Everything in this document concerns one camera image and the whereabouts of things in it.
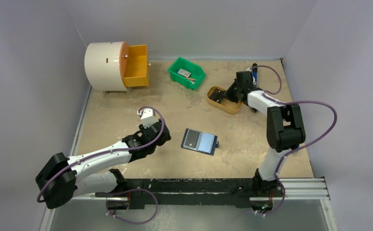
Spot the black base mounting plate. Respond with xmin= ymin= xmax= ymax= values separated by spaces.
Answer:
xmin=95 ymin=178 xmax=283 ymax=209

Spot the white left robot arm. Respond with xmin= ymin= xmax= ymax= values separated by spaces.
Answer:
xmin=35 ymin=120 xmax=171 ymax=209

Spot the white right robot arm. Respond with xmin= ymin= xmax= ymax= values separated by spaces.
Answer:
xmin=224 ymin=71 xmax=306 ymax=196

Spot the tan oval tray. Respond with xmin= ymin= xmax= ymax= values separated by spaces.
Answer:
xmin=206 ymin=86 xmax=243 ymax=114

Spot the black credit card stack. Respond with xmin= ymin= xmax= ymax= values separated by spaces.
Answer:
xmin=209 ymin=89 xmax=226 ymax=104

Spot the white cylindrical drawer cabinet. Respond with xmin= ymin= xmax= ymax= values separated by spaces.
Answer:
xmin=84 ymin=41 xmax=129 ymax=92

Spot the navy blue card holder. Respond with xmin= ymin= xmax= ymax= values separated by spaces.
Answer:
xmin=181 ymin=129 xmax=220 ymax=155

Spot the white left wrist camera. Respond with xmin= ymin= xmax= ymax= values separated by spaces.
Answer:
xmin=137 ymin=108 xmax=158 ymax=128

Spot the blue stapler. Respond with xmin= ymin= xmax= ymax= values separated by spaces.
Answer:
xmin=250 ymin=63 xmax=258 ymax=87

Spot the yellow open drawer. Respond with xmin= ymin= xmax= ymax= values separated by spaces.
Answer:
xmin=123 ymin=44 xmax=150 ymax=88

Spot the small box in bin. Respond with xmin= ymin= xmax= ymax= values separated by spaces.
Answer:
xmin=177 ymin=68 xmax=191 ymax=78

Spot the green plastic bin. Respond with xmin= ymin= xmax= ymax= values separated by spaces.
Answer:
xmin=168 ymin=57 xmax=206 ymax=90

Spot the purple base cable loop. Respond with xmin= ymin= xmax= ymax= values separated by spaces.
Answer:
xmin=105 ymin=186 xmax=161 ymax=225

